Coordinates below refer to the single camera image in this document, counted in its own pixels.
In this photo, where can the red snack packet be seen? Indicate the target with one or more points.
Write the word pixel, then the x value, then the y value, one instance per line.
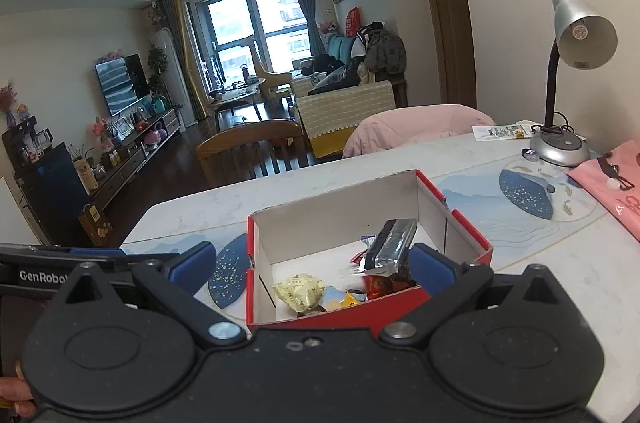
pixel 381 285

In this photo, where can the sofa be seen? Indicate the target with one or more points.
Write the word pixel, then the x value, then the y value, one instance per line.
pixel 330 78

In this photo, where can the pile of coats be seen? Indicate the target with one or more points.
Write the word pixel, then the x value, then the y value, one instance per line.
pixel 382 50

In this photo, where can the flat screen television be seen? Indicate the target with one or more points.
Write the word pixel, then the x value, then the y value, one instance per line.
pixel 122 85

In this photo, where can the dried flower bouquet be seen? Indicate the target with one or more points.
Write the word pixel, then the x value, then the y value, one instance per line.
pixel 7 100

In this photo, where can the white printed wrapper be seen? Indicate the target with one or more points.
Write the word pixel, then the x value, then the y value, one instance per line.
pixel 500 132

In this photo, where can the red cardboard box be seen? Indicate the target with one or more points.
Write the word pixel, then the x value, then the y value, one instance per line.
pixel 320 223

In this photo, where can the white cabinet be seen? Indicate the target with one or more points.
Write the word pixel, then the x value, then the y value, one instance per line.
pixel 7 213

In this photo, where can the wooden dining chair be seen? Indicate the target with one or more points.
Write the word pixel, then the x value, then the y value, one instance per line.
pixel 250 145

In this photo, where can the silver desk lamp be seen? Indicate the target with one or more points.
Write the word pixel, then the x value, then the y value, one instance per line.
pixel 582 33

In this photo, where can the silver foil snack packet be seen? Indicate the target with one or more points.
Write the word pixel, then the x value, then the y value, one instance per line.
pixel 392 245

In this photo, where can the yellow white sofa blanket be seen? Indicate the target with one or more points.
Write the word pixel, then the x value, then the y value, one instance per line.
pixel 345 118

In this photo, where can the pink flowers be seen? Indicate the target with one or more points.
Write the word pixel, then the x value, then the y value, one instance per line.
pixel 102 130

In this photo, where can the beige paper bag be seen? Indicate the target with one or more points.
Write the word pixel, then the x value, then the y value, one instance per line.
pixel 85 175

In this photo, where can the pale yellow snack packet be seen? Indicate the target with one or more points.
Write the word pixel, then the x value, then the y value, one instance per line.
pixel 300 290

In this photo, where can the light blue snack packet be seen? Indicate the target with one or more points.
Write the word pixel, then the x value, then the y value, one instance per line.
pixel 336 300

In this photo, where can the green potted plant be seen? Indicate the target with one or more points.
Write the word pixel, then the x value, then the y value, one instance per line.
pixel 157 65

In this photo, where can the pink jacket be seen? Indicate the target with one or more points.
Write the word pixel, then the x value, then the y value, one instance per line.
pixel 415 128

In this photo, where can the yellow grey curtain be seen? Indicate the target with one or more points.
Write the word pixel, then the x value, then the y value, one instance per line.
pixel 187 63

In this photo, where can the red bag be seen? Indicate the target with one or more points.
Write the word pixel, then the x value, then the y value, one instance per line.
pixel 352 22

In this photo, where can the dark wooden television console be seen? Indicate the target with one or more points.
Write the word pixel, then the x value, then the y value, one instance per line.
pixel 135 158

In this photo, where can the blue mountain print placemat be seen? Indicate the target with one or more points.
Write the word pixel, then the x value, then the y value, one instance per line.
pixel 230 273
pixel 525 198

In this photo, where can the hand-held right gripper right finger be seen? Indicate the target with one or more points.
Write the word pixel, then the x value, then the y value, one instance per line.
pixel 432 268

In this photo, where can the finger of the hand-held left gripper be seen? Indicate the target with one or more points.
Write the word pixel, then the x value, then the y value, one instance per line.
pixel 97 251

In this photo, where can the person's left hand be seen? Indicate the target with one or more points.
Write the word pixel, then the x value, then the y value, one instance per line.
pixel 15 390

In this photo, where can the black cabinet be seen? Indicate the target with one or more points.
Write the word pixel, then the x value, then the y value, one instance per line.
pixel 50 188

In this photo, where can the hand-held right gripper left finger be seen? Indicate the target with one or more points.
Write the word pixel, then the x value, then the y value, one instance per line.
pixel 192 264

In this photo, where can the wooden door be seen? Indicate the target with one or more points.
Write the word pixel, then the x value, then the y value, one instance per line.
pixel 445 28

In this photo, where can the wooden coffee table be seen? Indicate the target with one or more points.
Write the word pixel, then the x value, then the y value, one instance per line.
pixel 237 95

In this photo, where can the wooden lounge chair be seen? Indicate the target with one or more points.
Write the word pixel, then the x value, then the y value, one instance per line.
pixel 270 83

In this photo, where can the balcony glass door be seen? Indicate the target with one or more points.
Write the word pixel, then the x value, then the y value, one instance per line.
pixel 250 33

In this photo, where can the brown paper bag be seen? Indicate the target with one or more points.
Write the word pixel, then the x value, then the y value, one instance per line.
pixel 95 225

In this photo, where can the white standing air conditioner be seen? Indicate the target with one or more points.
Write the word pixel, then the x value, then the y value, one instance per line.
pixel 172 73

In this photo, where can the small blue white container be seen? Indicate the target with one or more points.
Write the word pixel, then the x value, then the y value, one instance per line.
pixel 530 156

